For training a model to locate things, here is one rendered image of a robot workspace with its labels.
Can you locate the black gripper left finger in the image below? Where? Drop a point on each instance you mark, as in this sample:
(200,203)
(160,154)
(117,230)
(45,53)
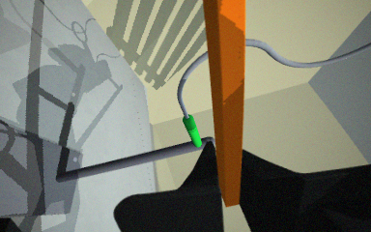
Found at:
(196,206)

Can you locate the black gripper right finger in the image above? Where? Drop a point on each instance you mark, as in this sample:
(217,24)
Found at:
(276,199)

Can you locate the orange handle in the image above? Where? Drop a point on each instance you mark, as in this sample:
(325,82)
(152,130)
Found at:
(225,27)

